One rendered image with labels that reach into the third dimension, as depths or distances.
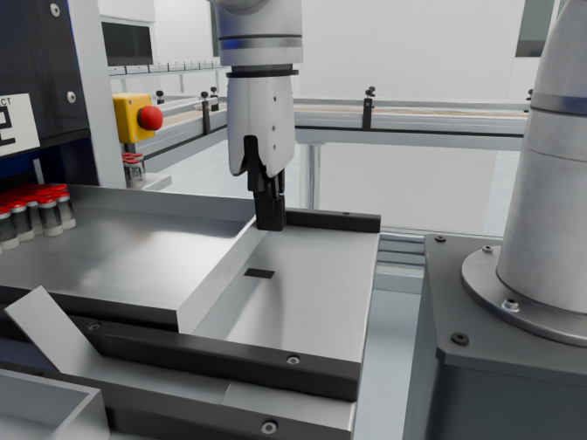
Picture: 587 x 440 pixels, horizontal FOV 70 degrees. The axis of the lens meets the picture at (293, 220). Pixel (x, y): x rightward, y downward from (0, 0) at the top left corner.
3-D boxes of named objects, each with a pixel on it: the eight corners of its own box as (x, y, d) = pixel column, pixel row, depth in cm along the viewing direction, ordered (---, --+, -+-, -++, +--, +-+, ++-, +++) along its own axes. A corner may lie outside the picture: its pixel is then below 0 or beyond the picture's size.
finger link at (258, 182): (252, 108, 42) (265, 137, 47) (238, 177, 39) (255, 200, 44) (262, 107, 42) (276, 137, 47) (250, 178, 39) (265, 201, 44)
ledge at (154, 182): (61, 198, 71) (58, 188, 71) (109, 178, 83) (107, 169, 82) (133, 205, 68) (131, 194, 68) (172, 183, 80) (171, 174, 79)
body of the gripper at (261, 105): (244, 61, 48) (251, 158, 52) (206, 63, 39) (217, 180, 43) (308, 59, 46) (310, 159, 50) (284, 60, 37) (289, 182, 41)
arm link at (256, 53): (238, 42, 47) (239, 70, 48) (203, 39, 39) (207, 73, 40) (311, 38, 45) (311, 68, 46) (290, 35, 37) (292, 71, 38)
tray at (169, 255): (-150, 295, 39) (-165, 262, 38) (55, 204, 63) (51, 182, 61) (181, 348, 32) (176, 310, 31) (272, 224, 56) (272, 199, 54)
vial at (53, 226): (39, 236, 51) (31, 201, 50) (53, 229, 53) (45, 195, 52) (55, 237, 51) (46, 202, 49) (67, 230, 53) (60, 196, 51)
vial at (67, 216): (53, 229, 53) (45, 195, 52) (65, 223, 55) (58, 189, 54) (68, 230, 53) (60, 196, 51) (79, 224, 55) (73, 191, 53)
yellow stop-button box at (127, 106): (93, 142, 67) (85, 96, 65) (120, 134, 74) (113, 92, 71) (134, 144, 66) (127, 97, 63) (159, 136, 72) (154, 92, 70)
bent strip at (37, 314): (24, 381, 29) (2, 308, 27) (56, 353, 32) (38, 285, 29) (213, 418, 26) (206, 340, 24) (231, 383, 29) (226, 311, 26)
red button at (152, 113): (133, 132, 67) (129, 106, 65) (147, 128, 70) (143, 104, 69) (154, 133, 66) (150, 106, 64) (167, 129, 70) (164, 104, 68)
